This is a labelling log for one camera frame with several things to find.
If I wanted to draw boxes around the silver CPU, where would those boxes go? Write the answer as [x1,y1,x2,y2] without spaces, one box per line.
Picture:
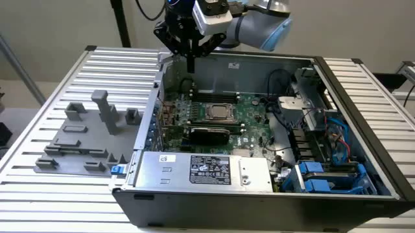
[205,103,233,120]

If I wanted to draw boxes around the silver drive cage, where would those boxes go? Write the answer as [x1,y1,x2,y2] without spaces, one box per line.
[278,67,340,133]

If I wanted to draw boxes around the CPU socket metal frame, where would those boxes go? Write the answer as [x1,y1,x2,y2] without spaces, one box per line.
[198,101,241,122]

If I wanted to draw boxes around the black looped wire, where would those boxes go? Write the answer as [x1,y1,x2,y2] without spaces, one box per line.
[268,68,294,98]

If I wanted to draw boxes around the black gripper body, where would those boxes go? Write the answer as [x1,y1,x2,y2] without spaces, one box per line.
[165,0,209,58]

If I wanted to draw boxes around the black box beside table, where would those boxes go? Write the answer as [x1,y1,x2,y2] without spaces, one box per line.
[0,122,14,147]

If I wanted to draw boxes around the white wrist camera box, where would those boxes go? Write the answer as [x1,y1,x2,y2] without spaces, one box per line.
[191,0,234,36]

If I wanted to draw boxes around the black upright pole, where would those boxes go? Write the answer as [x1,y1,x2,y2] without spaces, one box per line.
[110,0,133,48]

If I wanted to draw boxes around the grey slanted metal pole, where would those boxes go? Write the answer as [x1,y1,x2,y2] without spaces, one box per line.
[0,33,47,105]

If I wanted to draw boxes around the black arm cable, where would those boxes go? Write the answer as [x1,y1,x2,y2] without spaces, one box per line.
[135,0,167,21]

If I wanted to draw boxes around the blue disk bay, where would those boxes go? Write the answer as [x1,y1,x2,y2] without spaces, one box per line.
[281,159,372,195]

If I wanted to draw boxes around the silver power supply unit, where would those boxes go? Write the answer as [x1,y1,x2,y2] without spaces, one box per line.
[134,151,274,193]

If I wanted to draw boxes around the black RAM slot bank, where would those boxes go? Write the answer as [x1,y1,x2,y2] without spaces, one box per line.
[190,120,245,134]
[193,91,241,103]

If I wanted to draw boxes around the black open PC case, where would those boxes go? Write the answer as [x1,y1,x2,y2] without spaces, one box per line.
[113,47,415,228]

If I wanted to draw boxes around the grey parts rack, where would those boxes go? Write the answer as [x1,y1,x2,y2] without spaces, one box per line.
[34,89,145,177]

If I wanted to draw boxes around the black graphics card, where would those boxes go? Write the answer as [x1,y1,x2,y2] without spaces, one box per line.
[189,127,231,149]

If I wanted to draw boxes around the red wire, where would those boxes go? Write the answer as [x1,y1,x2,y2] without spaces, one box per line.
[337,137,354,161]

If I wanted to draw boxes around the black background desk edge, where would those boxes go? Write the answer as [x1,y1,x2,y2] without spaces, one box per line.
[372,72,408,93]

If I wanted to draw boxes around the green motherboard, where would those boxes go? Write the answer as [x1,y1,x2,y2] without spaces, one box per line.
[162,93,281,156]

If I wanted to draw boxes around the aluminium frame profile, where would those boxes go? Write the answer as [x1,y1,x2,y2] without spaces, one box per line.
[396,60,415,82]

